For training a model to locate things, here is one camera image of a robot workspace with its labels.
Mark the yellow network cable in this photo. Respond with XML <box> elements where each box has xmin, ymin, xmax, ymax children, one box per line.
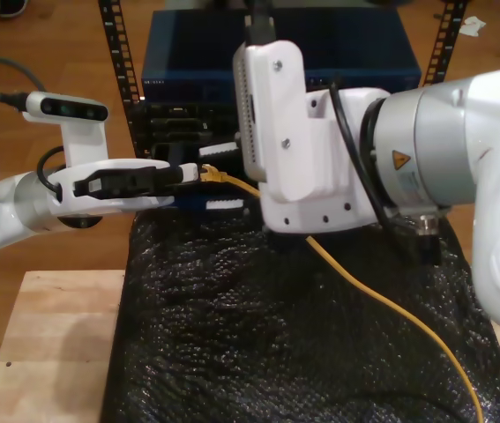
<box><xmin>200</xmin><ymin>163</ymin><xmax>484</xmax><ymax>423</ymax></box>

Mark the black rack server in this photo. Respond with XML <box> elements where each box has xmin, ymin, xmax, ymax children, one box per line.
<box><xmin>132</xmin><ymin>101</ymin><xmax>238</xmax><ymax>146</ymax></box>

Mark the black bubble wrap mat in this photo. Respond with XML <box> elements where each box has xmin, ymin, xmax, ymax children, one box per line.
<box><xmin>99</xmin><ymin>210</ymin><xmax>500</xmax><ymax>423</ymax></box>

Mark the white crumpled paper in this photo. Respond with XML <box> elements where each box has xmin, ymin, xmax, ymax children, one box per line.
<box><xmin>459</xmin><ymin>16</ymin><xmax>489</xmax><ymax>39</ymax></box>

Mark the person's shoe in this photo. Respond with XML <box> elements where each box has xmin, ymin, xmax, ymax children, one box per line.
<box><xmin>0</xmin><ymin>0</ymin><xmax>30</xmax><ymax>19</ymax></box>

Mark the blue network switch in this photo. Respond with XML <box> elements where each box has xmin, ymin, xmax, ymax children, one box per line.
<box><xmin>141</xmin><ymin>9</ymin><xmax>422</xmax><ymax>103</ymax></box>

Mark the black camera cable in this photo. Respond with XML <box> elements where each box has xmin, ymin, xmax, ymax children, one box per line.
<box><xmin>243</xmin><ymin>0</ymin><xmax>276</xmax><ymax>46</ymax></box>

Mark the black perforated rack post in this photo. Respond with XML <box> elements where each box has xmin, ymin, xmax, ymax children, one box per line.
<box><xmin>423</xmin><ymin>0</ymin><xmax>470</xmax><ymax>87</ymax></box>
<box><xmin>97</xmin><ymin>0</ymin><xmax>152</xmax><ymax>162</ymax></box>

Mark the grey camera cable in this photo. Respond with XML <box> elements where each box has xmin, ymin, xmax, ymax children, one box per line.
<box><xmin>0</xmin><ymin>58</ymin><xmax>50</xmax><ymax>108</ymax></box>

